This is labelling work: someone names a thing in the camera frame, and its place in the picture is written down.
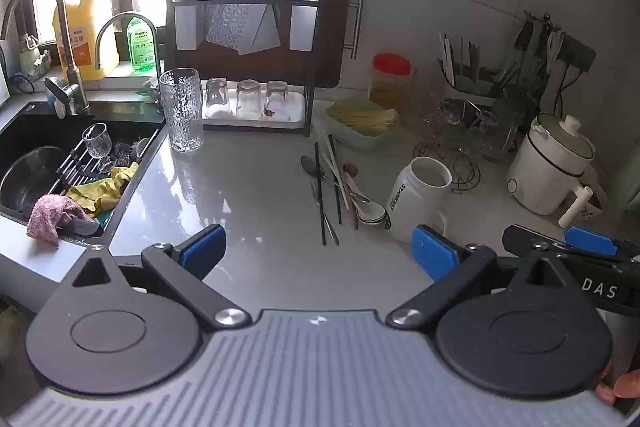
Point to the small cut glass goblet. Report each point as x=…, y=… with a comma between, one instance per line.
x=96, y=142

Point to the tall grey faucet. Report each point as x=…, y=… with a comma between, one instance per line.
x=70, y=57

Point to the clear glass goblet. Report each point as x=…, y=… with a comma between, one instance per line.
x=457, y=114
x=495, y=142

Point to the bundle of wooden sticks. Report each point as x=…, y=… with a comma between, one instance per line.
x=362, y=117

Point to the steel utensil stand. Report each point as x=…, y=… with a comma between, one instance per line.
x=540, y=19

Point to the pink cloth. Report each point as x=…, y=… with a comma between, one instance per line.
x=47, y=217

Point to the steel wool scrubber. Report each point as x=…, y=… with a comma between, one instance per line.
x=122, y=153

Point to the black sink drain rack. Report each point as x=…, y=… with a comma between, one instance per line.
x=75, y=167

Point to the small drinking glass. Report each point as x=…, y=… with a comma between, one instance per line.
x=216, y=99
x=247, y=99

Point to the red lid plastic jar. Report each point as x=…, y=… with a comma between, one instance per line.
x=390, y=82

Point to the black sink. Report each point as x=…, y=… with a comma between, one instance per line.
x=45, y=127

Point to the white ceramic spoon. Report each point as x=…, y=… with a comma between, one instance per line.
x=365, y=222
x=375, y=208

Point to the brown spoon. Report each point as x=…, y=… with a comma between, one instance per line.
x=351, y=168

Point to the white electric pot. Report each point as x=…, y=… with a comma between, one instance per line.
x=540, y=177

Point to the ribbed glass tumbler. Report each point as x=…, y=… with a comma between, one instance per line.
x=427, y=97

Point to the white hanging spoon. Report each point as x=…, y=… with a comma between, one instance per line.
x=556, y=47

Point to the black metal rack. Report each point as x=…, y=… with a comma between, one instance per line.
x=308, y=112

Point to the wall socket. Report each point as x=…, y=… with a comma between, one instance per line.
x=580, y=54

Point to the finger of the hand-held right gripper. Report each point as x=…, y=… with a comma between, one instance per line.
x=592, y=242
x=525, y=238

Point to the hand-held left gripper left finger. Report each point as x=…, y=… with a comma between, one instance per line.
x=202, y=249

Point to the wooden cutting board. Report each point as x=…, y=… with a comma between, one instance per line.
x=330, y=32

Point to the small chrome faucet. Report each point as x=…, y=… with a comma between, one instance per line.
x=125, y=15

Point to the black chopstick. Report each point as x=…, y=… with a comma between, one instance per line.
x=320, y=197
x=336, y=192

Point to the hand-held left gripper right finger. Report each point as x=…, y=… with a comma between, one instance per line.
x=432, y=254

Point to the yellow detergent jug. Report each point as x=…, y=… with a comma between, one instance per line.
x=85, y=42

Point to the tall textured glass mug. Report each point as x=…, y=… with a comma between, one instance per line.
x=181, y=112

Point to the bunch of assorted chopsticks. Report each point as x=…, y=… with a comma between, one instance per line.
x=447, y=62

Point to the green plastic basket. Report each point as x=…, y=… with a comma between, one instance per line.
x=350, y=139

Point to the patterned silver bag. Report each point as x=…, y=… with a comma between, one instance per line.
x=230, y=22

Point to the large steel spoon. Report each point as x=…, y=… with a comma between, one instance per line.
x=312, y=166

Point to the white plastic rack holder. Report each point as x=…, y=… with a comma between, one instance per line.
x=185, y=24
x=304, y=24

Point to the green dish soap bottle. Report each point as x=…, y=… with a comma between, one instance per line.
x=142, y=49

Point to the yellow cloth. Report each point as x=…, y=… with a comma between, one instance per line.
x=95, y=194

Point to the person's right hand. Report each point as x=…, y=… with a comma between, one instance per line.
x=626, y=384

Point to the white tray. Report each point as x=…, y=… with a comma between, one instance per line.
x=296, y=113

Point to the green kettle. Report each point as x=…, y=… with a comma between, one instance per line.
x=627, y=182

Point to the steel pot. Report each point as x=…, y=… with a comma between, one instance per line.
x=30, y=182

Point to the clear glass pitcher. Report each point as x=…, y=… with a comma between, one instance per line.
x=507, y=127

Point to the white paper bag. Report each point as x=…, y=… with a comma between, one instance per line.
x=267, y=32

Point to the white mug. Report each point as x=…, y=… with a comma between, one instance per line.
x=415, y=202

